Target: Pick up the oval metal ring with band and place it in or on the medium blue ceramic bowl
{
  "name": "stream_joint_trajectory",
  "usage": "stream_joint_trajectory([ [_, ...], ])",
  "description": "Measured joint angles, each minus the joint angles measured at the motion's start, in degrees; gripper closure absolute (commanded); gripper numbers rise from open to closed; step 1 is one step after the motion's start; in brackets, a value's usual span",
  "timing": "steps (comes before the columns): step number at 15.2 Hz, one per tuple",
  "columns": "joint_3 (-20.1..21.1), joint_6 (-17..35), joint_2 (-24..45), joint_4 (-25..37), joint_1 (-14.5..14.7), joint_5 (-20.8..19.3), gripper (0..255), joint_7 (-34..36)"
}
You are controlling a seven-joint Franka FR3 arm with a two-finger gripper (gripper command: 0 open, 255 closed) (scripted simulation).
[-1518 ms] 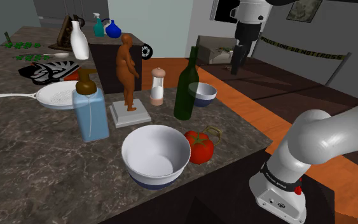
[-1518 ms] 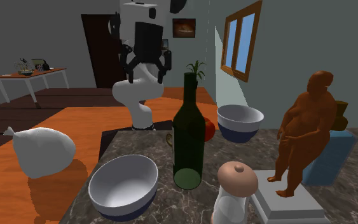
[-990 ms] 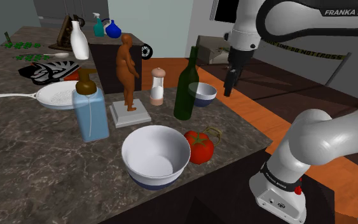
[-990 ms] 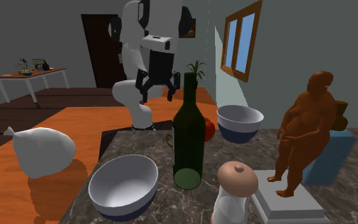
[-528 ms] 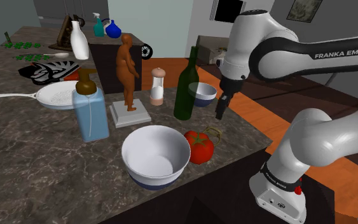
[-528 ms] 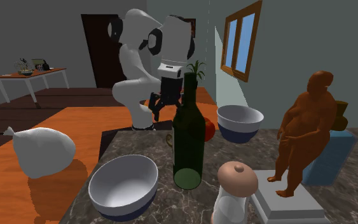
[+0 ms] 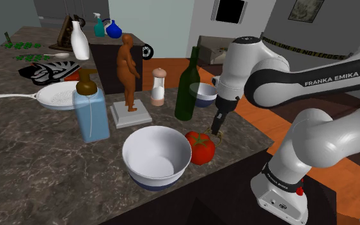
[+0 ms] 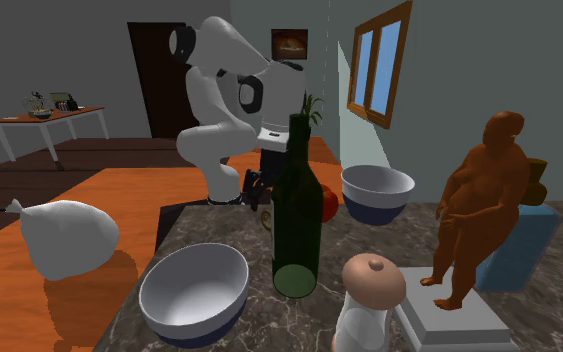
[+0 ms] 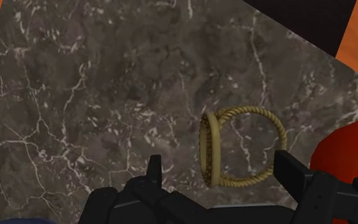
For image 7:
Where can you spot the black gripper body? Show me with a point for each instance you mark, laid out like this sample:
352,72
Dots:
220,120

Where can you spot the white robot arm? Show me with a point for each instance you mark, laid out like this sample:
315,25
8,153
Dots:
320,140

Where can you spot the small white bowl blue base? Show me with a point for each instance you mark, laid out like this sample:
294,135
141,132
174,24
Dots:
207,95

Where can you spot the red tomato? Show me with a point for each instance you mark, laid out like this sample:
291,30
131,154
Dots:
203,151

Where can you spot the dark green wine bottle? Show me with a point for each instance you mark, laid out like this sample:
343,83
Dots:
186,90

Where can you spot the pink and white salt grinder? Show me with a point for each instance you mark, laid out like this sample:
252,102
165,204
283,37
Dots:
158,90

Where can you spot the large white bowl blue base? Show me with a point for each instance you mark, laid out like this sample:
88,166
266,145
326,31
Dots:
154,149

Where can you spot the beige armchair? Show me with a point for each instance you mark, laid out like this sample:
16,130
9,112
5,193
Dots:
211,46

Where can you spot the black round wheel clock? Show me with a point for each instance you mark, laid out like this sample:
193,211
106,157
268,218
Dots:
147,51

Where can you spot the brown human figure white base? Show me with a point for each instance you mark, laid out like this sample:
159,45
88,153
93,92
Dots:
127,71

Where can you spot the yellow barrier tape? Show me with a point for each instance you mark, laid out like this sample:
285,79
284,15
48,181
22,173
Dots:
307,51

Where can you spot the dark cabinet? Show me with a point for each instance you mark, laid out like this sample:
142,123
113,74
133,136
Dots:
108,67

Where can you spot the blue soap dispenser brown pump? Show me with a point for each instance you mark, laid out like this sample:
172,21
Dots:
92,115

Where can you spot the dark robot stand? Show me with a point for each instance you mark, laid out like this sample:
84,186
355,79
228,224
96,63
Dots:
321,205

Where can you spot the blue round vase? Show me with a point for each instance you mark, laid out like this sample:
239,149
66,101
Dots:
114,31

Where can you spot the teal spray bottle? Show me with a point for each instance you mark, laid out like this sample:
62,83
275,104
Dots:
99,29

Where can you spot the white vase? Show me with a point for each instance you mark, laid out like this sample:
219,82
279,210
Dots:
80,43

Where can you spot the white frying pan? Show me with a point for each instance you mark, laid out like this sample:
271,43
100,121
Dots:
55,96

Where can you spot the white spoon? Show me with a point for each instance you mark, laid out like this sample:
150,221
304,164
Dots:
62,55

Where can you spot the zebra striped oven mitt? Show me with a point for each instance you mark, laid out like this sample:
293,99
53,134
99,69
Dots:
50,71

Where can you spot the brown sculpture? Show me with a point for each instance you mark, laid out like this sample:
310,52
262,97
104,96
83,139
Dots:
63,35

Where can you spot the green clover garland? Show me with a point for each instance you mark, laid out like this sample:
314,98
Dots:
19,45
30,58

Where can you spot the small green upright stick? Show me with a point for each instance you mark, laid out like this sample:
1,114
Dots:
8,37

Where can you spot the black wall picture white frame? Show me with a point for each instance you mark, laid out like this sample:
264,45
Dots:
229,11

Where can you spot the grey green wall picture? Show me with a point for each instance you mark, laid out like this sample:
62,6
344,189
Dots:
306,10

